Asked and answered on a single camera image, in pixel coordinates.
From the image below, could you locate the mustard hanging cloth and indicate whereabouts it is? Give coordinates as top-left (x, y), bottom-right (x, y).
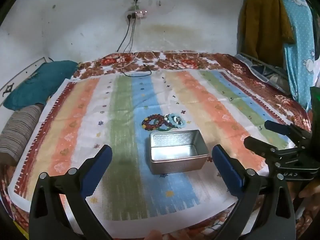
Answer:
top-left (239, 0), bottom-right (296, 67)

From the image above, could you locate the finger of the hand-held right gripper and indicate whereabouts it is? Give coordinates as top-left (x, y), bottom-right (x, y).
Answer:
top-left (264, 120), bottom-right (312, 148)
top-left (244, 136), bottom-right (301, 166)

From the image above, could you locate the white power strip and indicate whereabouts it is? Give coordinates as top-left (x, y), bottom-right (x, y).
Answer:
top-left (125, 10), bottom-right (148, 21)

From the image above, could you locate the striped pastel cloth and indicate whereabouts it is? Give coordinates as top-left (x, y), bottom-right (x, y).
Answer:
top-left (7, 69), bottom-right (298, 221)

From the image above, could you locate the teal pillow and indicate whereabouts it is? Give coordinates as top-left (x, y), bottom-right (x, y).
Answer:
top-left (3, 60), bottom-right (79, 111)

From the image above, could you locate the light blue bead bracelet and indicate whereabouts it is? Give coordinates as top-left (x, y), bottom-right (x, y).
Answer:
top-left (165, 114), bottom-right (188, 130)

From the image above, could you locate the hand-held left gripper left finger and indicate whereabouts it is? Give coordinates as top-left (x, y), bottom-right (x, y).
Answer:
top-left (28, 144), bottom-right (113, 240)

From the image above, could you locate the grey striped rolled blanket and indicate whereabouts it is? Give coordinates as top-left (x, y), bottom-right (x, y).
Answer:
top-left (0, 104), bottom-right (46, 166)

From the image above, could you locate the person's right hand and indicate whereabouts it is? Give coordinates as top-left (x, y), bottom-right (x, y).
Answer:
top-left (298, 178), bottom-right (320, 199)

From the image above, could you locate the black charging cable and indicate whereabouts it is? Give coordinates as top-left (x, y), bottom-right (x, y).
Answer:
top-left (116, 17), bottom-right (160, 78)

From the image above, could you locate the dark red bead bracelet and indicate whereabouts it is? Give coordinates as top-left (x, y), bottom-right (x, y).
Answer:
top-left (141, 114), bottom-right (165, 132)

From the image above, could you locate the white embroidered cloth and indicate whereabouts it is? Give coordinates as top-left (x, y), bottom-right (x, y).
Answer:
top-left (0, 56), bottom-right (47, 101)

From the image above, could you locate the silver metal tin box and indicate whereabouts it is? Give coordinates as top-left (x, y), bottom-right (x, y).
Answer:
top-left (149, 129), bottom-right (209, 175)

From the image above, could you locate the blue dotted hanging cloth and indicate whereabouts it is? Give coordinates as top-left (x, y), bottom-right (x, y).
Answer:
top-left (246, 0), bottom-right (318, 111)

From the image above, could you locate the green bangle bracelet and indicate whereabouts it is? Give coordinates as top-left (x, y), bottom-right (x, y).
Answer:
top-left (156, 123), bottom-right (175, 132)

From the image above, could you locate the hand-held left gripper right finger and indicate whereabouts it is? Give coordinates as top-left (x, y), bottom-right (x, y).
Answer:
top-left (211, 144), bottom-right (297, 240)

